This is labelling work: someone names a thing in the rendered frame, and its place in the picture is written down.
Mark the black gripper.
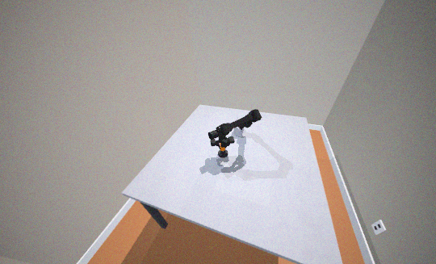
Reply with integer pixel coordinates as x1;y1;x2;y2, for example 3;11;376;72
210;136;235;149

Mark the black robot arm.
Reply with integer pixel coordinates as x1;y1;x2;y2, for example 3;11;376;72
208;109;262;148

